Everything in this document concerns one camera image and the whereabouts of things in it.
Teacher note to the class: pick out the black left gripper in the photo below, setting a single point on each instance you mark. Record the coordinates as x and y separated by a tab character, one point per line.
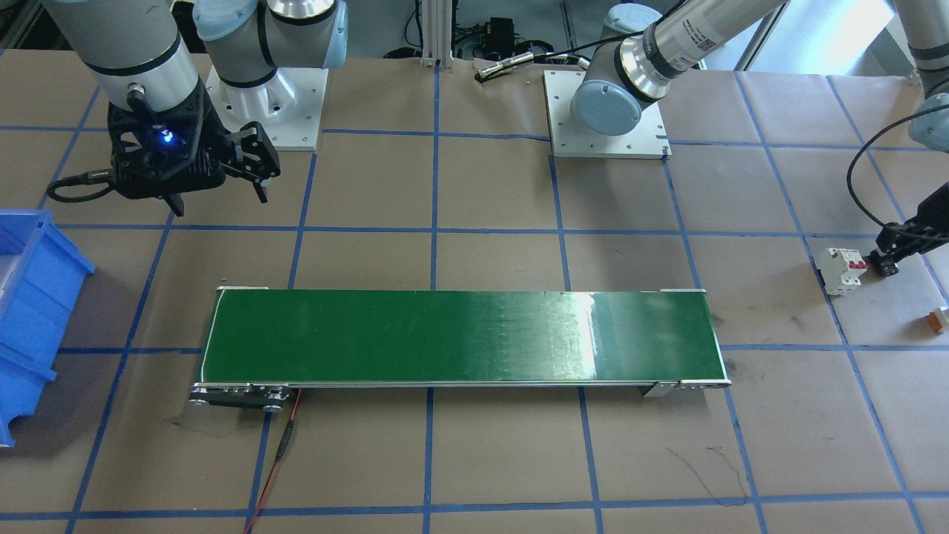
906	236

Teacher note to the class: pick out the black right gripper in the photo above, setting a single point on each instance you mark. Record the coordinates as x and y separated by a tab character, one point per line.
217	130

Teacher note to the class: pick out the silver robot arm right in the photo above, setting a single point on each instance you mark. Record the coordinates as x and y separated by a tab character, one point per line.
138	56

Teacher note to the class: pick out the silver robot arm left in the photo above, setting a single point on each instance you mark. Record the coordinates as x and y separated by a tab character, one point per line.
632	69

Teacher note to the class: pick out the small orange white component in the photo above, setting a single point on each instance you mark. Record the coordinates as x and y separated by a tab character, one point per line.
938	319

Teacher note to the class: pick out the white circuit breaker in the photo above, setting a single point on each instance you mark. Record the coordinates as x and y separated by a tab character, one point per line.
840	270

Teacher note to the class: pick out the green conveyor belt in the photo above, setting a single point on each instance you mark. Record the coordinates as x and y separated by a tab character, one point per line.
265	344

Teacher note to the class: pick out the blue plastic bin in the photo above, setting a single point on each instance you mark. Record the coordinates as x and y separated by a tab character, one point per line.
42	276

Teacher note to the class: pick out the silver cylindrical tool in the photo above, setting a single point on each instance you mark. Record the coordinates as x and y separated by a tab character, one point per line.
496	69

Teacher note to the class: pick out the black power adapter background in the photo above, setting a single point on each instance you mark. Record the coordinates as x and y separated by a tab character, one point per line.
499	36

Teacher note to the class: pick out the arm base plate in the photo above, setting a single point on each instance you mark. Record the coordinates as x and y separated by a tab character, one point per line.
598	119
289	106

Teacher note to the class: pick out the aluminium frame post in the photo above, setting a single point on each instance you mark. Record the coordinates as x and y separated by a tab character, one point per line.
437	21

